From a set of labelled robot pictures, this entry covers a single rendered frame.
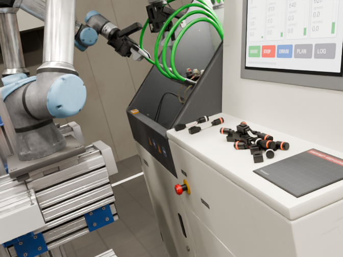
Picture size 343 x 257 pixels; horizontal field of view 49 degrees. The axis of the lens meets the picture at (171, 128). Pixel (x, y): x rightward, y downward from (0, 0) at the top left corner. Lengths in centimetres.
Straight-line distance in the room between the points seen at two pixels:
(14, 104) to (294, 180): 80
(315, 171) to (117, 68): 347
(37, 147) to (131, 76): 306
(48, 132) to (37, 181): 15
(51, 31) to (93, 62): 292
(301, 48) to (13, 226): 87
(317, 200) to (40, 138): 80
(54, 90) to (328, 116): 68
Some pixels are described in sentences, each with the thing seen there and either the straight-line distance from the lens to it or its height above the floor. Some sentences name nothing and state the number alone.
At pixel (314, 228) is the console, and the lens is 75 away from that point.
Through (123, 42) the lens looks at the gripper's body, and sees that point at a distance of 177.
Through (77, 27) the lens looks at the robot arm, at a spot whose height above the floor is 140.
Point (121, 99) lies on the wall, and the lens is 415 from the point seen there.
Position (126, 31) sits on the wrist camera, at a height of 133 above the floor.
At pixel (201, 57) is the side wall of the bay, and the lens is 204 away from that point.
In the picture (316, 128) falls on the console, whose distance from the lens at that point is 95.
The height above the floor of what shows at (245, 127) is 103.
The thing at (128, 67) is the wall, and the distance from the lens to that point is 416.
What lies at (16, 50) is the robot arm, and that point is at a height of 137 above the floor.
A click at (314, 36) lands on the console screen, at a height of 122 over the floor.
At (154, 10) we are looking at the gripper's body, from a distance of 162.
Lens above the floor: 133
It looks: 16 degrees down
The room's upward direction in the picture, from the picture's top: 14 degrees counter-clockwise
